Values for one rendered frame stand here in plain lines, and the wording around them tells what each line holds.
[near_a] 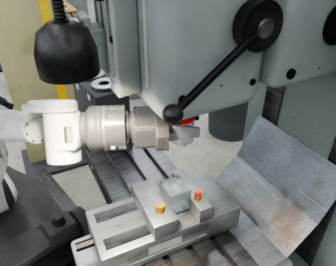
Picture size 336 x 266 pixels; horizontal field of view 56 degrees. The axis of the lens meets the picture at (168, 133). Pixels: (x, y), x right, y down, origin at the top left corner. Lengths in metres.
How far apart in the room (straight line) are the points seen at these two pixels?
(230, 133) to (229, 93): 2.23
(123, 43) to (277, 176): 0.62
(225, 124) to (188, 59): 2.26
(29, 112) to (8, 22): 1.61
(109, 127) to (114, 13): 0.21
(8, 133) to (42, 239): 0.67
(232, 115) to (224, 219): 1.89
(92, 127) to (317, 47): 0.40
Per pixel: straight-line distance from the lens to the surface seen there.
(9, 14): 2.22
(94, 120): 0.58
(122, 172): 1.01
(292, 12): 0.52
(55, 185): 1.83
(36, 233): 1.36
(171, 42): 0.43
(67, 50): 0.36
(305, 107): 0.88
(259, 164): 0.98
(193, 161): 2.53
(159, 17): 0.43
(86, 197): 2.30
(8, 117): 0.74
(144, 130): 0.57
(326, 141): 0.87
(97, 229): 0.76
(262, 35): 0.47
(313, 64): 0.59
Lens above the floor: 1.57
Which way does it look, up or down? 33 degrees down
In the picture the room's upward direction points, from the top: straight up
